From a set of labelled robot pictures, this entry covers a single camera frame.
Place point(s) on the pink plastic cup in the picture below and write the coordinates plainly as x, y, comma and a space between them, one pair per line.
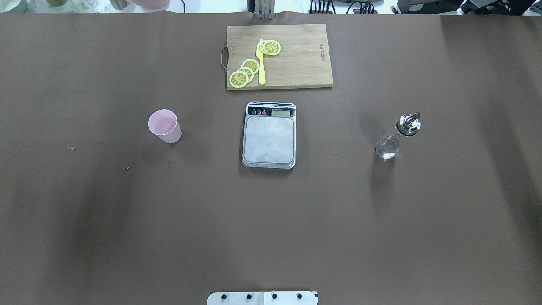
164, 124

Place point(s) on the glass sauce bottle metal spout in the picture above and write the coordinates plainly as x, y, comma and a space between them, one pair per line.
406, 127

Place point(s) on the silver digital kitchen scale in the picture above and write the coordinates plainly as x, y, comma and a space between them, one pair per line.
269, 135

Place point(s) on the yellow plastic knife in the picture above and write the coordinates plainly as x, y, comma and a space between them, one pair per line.
261, 59

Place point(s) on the lower lemon slice of row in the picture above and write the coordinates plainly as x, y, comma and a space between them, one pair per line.
239, 79

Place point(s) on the lemon slice of row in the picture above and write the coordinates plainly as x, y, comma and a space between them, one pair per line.
251, 63
248, 71
239, 79

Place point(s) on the middle lemon slice of row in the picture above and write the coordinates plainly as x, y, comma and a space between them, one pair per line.
248, 71

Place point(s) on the upper lemon slice of row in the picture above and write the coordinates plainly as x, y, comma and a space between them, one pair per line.
251, 63

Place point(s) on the lemon slice near knife tip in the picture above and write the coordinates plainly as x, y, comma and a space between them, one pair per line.
270, 47

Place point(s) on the pink bowl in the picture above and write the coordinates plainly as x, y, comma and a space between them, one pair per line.
151, 4

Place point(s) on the aluminium frame post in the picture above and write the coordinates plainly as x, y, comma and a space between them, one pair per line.
264, 9

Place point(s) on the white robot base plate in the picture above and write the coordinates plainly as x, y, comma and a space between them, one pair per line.
264, 298

